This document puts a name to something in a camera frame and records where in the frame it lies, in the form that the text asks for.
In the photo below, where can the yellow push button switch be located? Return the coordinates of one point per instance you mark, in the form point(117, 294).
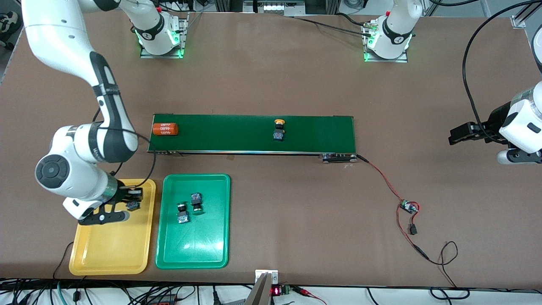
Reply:
point(133, 206)
point(279, 135)

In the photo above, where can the black white sneaker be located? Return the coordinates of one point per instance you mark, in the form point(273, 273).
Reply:
point(8, 20)

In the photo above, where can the grey box with lights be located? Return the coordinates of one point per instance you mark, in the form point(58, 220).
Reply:
point(273, 6)

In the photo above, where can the small green circuit board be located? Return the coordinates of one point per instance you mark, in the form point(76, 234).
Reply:
point(409, 206)

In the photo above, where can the green plastic tray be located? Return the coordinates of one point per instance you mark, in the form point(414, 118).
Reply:
point(203, 245)

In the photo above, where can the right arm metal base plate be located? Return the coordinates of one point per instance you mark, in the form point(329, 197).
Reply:
point(148, 55)

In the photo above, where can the green push button switch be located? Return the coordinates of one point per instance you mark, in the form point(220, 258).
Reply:
point(196, 199)
point(183, 217)

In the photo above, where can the green conveyor belt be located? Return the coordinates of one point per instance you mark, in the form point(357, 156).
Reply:
point(237, 133)

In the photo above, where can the small black plug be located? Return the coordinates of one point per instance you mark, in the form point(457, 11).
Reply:
point(413, 230)

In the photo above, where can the yellow plastic tray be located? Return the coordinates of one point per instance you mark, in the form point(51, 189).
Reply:
point(112, 245)

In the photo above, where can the red digit display module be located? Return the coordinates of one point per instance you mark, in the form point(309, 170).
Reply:
point(277, 291)

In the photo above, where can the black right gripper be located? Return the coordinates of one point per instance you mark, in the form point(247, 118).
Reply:
point(125, 191)

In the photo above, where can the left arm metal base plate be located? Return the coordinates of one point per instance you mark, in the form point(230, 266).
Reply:
point(402, 59)

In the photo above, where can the red clip lead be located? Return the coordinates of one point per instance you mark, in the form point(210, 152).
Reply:
point(309, 293)

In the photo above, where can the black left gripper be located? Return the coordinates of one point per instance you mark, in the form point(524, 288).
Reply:
point(493, 121)

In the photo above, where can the grey aluminium post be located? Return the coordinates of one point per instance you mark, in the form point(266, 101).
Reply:
point(259, 292)

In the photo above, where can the aluminium frame profile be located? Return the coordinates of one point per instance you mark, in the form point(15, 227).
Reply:
point(525, 15)

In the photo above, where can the aluminium mounting bracket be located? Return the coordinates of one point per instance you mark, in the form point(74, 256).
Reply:
point(273, 274)

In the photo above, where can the orange cylinder with print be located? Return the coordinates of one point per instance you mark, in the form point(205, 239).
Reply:
point(165, 129)

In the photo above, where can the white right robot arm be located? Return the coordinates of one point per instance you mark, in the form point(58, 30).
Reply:
point(67, 42)

